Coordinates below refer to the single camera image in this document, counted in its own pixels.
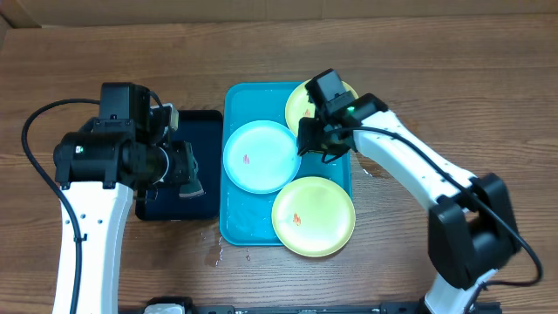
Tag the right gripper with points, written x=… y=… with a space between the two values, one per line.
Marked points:
x=312 y=145

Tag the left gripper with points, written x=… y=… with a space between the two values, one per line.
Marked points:
x=187 y=164

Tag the green scrub sponge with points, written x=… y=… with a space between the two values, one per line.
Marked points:
x=191 y=190

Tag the yellow plate top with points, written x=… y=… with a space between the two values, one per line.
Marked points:
x=298 y=106

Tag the yellow plate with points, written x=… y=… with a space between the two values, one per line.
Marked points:
x=313 y=217
x=298 y=106

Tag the light blue plate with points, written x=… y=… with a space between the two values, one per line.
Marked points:
x=261 y=157

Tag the yellow plate bottom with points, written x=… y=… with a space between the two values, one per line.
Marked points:
x=313 y=217

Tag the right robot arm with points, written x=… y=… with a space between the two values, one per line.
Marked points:
x=472 y=231

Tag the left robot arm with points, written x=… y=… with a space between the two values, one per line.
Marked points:
x=125 y=152

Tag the black plastic tray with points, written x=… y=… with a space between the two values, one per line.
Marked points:
x=203 y=130

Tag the teal plastic tray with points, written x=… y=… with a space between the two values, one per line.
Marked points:
x=245 y=218

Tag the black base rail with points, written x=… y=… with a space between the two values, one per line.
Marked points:
x=186 y=305

